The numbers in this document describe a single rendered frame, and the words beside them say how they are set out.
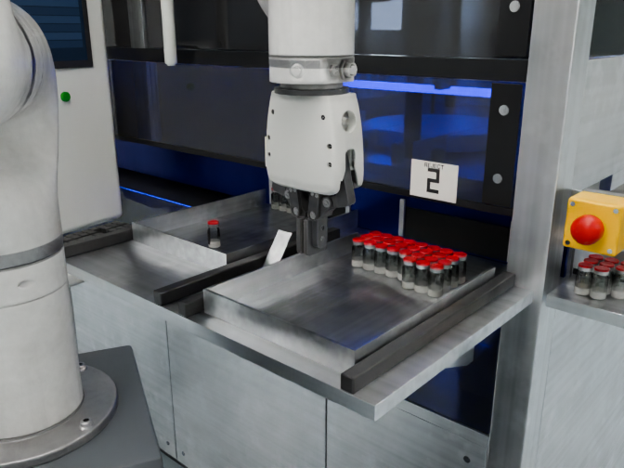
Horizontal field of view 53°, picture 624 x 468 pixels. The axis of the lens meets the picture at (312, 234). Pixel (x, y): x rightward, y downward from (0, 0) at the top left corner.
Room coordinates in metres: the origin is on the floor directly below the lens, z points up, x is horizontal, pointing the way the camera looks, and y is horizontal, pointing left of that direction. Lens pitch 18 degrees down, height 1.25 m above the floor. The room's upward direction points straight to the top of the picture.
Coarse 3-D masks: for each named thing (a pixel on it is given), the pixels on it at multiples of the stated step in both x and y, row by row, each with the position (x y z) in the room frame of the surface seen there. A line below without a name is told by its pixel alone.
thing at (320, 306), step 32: (320, 256) 0.96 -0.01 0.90; (224, 288) 0.81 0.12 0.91; (256, 288) 0.85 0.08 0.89; (288, 288) 0.86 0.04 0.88; (320, 288) 0.86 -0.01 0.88; (352, 288) 0.86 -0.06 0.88; (384, 288) 0.86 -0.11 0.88; (224, 320) 0.76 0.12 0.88; (256, 320) 0.71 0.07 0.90; (288, 320) 0.75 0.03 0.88; (320, 320) 0.75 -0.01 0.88; (352, 320) 0.75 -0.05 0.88; (384, 320) 0.75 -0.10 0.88; (416, 320) 0.71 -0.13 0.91; (320, 352) 0.64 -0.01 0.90; (352, 352) 0.61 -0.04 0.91
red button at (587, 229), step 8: (584, 216) 0.79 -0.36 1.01; (592, 216) 0.79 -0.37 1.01; (576, 224) 0.80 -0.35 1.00; (584, 224) 0.79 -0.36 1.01; (592, 224) 0.78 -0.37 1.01; (600, 224) 0.79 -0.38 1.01; (576, 232) 0.79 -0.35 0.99; (584, 232) 0.79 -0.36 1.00; (592, 232) 0.78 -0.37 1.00; (600, 232) 0.78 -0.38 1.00; (576, 240) 0.80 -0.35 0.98; (584, 240) 0.79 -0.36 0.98; (592, 240) 0.78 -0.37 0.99
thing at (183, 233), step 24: (264, 192) 1.34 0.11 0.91; (168, 216) 1.15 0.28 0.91; (192, 216) 1.19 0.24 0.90; (216, 216) 1.24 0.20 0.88; (240, 216) 1.24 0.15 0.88; (264, 216) 1.24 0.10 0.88; (288, 216) 1.24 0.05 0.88; (336, 216) 1.13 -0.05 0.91; (144, 240) 1.07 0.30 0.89; (168, 240) 1.02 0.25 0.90; (192, 240) 1.09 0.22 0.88; (240, 240) 1.09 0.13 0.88; (264, 240) 0.99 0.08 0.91; (216, 264) 0.94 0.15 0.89
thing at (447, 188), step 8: (416, 160) 1.00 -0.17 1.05; (416, 168) 1.00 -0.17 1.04; (424, 168) 0.99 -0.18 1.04; (440, 168) 0.97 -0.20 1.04; (448, 168) 0.96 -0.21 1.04; (456, 168) 0.95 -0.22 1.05; (416, 176) 1.00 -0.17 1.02; (424, 176) 0.99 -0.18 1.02; (432, 176) 0.98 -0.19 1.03; (440, 176) 0.97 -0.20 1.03; (448, 176) 0.96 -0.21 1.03; (456, 176) 0.95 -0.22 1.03; (416, 184) 1.00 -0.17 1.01; (424, 184) 0.99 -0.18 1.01; (432, 184) 0.98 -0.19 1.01; (440, 184) 0.97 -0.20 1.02; (448, 184) 0.96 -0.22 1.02; (456, 184) 0.95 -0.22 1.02; (416, 192) 1.00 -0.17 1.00; (424, 192) 0.99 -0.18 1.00; (440, 192) 0.97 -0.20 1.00; (448, 192) 0.96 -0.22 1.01; (456, 192) 0.95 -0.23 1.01; (440, 200) 0.97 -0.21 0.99; (448, 200) 0.96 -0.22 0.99
